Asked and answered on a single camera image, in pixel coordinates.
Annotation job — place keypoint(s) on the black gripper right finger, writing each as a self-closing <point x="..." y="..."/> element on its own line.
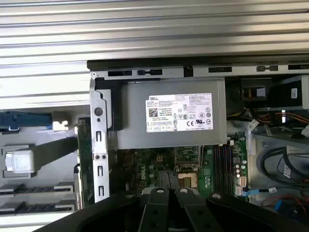
<point x="193" y="212"/>

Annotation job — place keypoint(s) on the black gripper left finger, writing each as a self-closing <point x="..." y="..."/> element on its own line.
<point x="154" y="210"/>

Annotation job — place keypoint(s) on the CPU socket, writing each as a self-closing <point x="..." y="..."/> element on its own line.
<point x="188" y="178"/>

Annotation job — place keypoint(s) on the green motherboard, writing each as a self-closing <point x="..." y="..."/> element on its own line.
<point x="207" y="169"/>

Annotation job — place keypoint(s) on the metal socket cover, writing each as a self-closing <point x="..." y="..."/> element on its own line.
<point x="200" y="155"/>

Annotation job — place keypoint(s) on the black open PC case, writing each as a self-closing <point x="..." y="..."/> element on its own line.
<point x="99" y="135"/>

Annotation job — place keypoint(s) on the grey power supply unit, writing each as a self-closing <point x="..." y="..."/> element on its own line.
<point x="135" y="116"/>

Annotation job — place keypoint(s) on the grey parts rack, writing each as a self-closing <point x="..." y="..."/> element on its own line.
<point x="48" y="174"/>

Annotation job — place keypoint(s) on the silver CPU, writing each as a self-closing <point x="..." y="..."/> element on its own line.
<point x="20" y="160"/>

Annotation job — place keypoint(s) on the hard disk in blue carrier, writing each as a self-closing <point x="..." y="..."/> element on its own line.
<point x="24" y="119"/>

